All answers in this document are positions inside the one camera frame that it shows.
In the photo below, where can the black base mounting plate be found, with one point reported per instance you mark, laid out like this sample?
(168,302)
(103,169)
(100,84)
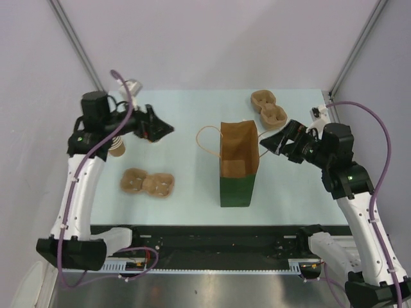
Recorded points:
(213,243)

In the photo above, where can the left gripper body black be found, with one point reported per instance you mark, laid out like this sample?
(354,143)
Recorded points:
(137,126)

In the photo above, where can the left aluminium frame post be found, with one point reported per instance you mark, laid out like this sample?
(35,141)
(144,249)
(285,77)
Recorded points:
(74,40)

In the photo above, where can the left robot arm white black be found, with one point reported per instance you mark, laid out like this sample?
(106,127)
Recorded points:
(70,244)

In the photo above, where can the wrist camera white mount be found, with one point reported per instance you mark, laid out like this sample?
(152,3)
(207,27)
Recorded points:
(320,117)
(133,87)

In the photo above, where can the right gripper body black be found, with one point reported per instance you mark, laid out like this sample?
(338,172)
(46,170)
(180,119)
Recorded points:
(306,146)

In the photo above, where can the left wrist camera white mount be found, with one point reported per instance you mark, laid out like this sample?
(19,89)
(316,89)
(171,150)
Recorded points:
(133,87)

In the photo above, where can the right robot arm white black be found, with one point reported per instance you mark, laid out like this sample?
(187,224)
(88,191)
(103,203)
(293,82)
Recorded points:
(374,276)

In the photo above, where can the white slotted cable duct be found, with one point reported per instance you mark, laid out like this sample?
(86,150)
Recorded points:
(280,267)

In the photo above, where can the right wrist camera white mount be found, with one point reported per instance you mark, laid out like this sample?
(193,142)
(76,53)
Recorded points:
(320,117)

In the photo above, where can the stack of paper cups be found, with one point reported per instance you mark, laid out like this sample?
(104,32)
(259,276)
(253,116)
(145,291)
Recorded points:
(117,148)

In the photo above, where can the brown pulp cup carrier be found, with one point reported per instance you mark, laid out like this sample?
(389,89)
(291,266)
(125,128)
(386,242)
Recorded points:
(272,116)
(136,181)

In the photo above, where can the aluminium frame post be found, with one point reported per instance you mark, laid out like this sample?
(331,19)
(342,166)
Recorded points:
(74,40)
(359,44)

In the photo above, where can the right aluminium frame post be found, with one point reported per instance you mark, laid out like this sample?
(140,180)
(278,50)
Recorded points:
(359,44)

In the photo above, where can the green brown paper bag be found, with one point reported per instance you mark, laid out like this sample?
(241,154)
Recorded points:
(239,158)

